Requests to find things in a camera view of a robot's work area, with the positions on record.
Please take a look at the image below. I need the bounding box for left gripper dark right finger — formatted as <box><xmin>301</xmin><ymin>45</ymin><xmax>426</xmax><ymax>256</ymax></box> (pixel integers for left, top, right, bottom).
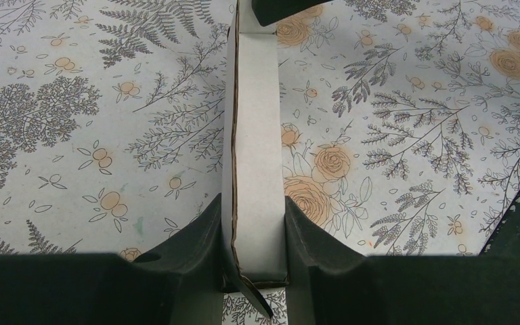
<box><xmin>283</xmin><ymin>152</ymin><xmax>520</xmax><ymax>325</ymax></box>

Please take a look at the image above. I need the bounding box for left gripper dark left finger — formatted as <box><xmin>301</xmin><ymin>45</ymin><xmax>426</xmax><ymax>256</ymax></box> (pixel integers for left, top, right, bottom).
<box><xmin>0</xmin><ymin>196</ymin><xmax>223</xmax><ymax>324</ymax></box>

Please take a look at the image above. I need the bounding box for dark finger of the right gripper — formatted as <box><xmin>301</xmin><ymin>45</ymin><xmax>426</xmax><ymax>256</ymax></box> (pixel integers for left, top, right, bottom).
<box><xmin>253</xmin><ymin>0</ymin><xmax>331</xmax><ymax>26</ymax></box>

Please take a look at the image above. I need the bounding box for white cardboard paper box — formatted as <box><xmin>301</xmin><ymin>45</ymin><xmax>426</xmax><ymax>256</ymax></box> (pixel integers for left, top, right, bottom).
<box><xmin>221</xmin><ymin>1</ymin><xmax>287</xmax><ymax>318</ymax></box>

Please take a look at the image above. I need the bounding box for floral patterned table cloth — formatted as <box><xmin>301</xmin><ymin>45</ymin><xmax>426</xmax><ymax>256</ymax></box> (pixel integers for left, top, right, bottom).
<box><xmin>0</xmin><ymin>1</ymin><xmax>520</xmax><ymax>324</ymax></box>

